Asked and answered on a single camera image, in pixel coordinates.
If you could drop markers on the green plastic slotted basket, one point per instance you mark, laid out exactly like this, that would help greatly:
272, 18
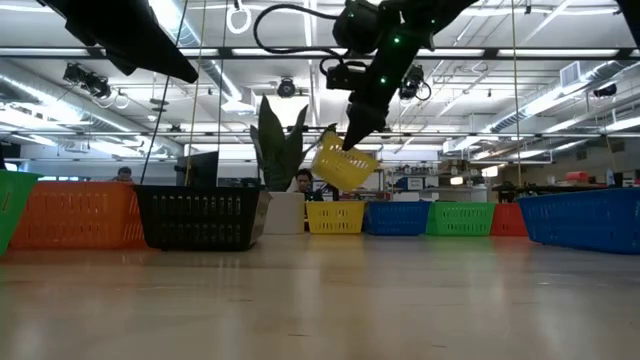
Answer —
12, 210
460, 206

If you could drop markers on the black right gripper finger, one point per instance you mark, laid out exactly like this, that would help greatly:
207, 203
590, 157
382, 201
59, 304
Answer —
365, 122

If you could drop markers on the green snake plant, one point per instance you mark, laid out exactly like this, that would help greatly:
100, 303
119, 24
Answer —
275, 150

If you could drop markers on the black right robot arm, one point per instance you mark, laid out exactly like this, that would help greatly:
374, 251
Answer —
430, 12

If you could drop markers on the black plastic slotted basket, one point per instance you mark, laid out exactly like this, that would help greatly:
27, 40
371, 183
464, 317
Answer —
200, 218

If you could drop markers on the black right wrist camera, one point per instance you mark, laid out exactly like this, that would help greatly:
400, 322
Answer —
342, 77

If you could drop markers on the white cylindrical plant pot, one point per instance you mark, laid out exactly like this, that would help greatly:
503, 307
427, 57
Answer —
285, 215

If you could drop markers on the dark background work table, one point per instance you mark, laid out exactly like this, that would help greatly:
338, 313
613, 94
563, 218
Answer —
550, 189

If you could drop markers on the yellow plastic slotted basket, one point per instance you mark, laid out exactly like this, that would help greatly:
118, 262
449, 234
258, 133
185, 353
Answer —
359, 220
350, 180

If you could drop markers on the orange plastic slotted basket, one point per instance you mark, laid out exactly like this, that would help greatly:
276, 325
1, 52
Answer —
75, 219

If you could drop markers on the small red box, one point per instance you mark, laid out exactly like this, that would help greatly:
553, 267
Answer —
577, 176

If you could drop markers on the silver ceiling air duct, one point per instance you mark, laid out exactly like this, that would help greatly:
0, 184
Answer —
550, 100
50, 95

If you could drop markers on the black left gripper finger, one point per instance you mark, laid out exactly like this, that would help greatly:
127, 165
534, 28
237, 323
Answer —
125, 30

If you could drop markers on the blue plastic slotted basket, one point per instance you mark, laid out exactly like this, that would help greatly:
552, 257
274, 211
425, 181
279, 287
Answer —
395, 206
575, 220

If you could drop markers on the black ceiling-hung device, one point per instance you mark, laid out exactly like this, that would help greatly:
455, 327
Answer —
412, 82
87, 80
286, 88

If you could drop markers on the red plastic slotted basket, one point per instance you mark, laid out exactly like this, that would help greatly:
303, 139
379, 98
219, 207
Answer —
507, 220

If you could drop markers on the person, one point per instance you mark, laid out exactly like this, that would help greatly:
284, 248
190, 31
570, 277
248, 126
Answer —
304, 181
124, 175

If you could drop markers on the black computer monitor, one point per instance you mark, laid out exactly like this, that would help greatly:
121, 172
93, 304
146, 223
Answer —
197, 170

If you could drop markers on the black overhead frame beam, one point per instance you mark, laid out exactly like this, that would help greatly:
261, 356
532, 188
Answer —
550, 51

